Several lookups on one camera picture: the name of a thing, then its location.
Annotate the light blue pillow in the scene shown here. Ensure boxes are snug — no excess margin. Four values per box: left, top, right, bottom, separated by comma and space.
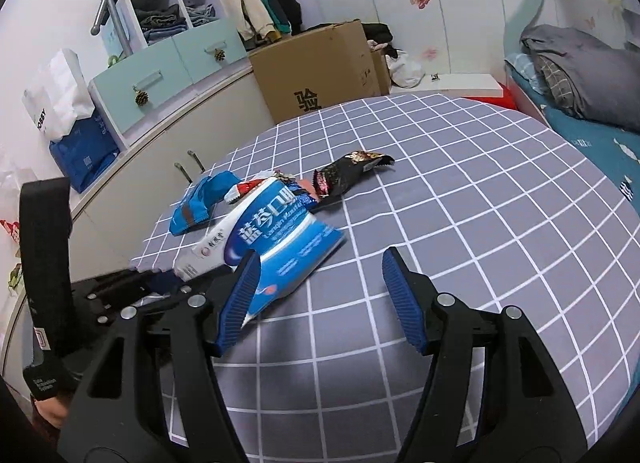
504, 53, 551, 94

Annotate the blue white mask packet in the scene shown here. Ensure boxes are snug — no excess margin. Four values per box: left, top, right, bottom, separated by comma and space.
174, 178, 347, 329

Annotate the white low platform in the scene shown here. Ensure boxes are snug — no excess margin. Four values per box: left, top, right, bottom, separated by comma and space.
390, 74, 501, 98

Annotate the white low cabinet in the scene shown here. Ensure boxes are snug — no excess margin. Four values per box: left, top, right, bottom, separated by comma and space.
0, 60, 278, 384

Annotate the wide teal drawer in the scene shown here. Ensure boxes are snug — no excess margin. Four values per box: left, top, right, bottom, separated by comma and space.
90, 38, 188, 136

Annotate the folded blue clothes stack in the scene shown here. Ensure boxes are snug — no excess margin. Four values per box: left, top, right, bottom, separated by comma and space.
185, 3, 218, 28

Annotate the grey duvet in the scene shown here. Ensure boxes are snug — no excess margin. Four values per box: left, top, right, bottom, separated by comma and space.
520, 25, 640, 131

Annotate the black snack wrapper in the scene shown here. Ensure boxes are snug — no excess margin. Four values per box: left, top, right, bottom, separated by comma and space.
311, 150, 396, 214

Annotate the narrow teal drawer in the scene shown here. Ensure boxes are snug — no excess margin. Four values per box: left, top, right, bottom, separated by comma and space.
172, 23, 248, 81

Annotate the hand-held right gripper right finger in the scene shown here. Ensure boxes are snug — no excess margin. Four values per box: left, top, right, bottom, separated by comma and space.
381, 246, 608, 463

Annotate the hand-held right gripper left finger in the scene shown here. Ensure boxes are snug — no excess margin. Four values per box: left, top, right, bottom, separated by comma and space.
57, 247, 263, 463

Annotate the folded dark jeans stack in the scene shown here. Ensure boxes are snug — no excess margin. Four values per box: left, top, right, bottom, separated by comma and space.
137, 3, 188, 44

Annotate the white paper shopping bag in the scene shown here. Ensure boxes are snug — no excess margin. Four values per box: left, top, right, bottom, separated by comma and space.
21, 48, 96, 144

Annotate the white plastic bag red print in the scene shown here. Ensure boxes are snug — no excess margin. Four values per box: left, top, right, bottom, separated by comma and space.
0, 155, 31, 269

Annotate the red white small wrapper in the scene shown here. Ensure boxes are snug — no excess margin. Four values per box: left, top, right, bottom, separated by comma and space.
225, 170, 281, 204

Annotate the black clothes pile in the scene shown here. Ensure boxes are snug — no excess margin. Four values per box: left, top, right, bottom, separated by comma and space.
360, 22, 398, 58

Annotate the blue patterned bag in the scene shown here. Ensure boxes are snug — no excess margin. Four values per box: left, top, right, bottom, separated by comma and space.
48, 110, 121, 194

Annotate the large cardboard box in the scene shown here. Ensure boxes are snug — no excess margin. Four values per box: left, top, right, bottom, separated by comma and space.
248, 19, 383, 124

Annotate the teal candy print bed sheet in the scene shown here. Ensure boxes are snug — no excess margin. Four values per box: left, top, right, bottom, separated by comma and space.
542, 105, 640, 216

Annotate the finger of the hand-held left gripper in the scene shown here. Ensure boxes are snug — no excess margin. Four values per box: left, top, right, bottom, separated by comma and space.
72, 268, 168, 297
97, 275, 198, 316

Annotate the green hanging jacket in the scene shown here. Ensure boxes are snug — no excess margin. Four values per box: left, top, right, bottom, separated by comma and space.
247, 0, 293, 36

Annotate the grey checked tablecloth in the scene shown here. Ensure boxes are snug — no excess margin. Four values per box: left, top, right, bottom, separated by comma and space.
131, 93, 640, 463

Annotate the beige hanging jacket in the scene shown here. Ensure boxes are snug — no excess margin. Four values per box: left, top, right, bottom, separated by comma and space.
210, 0, 278, 44

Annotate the small blue wrapper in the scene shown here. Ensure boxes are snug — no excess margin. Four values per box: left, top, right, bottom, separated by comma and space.
169, 170, 243, 236

